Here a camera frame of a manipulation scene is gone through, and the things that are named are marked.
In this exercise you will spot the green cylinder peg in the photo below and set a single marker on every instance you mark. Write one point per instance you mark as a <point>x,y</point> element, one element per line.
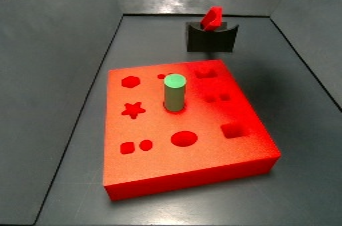
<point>174,92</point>

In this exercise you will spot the black curved fixture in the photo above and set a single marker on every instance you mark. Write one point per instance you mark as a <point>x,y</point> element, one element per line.
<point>210,41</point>

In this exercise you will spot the red shape sorter block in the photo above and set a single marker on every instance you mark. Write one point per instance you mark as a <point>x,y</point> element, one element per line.
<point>159,150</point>

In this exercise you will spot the red arch object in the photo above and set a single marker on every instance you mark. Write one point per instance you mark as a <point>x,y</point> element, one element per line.
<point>211,20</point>

